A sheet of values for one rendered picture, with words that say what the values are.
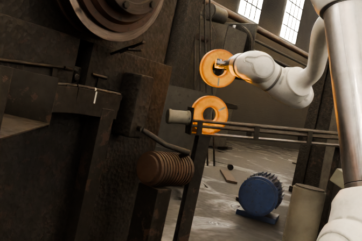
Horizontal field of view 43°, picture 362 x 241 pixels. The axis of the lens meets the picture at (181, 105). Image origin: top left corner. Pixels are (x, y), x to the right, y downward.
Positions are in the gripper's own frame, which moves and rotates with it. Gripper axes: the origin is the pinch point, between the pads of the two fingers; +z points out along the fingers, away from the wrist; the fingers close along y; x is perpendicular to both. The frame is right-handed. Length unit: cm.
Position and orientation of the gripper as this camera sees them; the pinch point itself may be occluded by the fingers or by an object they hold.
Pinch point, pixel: (220, 64)
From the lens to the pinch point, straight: 187.9
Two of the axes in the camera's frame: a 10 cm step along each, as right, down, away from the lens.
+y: 9.4, 2.0, 2.9
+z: -2.7, -1.1, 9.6
